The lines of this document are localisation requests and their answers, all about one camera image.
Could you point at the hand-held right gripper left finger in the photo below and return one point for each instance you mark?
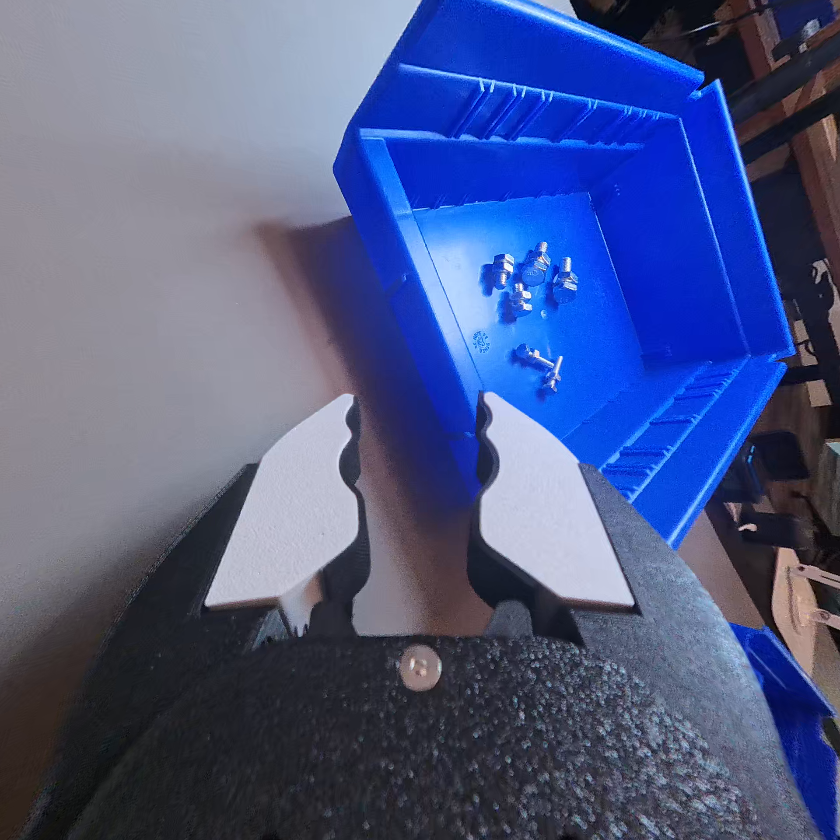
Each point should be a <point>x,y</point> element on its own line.
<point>289,525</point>

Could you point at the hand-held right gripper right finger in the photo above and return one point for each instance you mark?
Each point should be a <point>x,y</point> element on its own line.
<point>551,525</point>

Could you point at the cluster of bolts with nuts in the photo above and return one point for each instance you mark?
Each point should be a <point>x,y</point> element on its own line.
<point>536,263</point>

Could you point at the blue plastic bin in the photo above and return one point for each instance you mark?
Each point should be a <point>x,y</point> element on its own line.
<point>801,735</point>
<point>656,197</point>

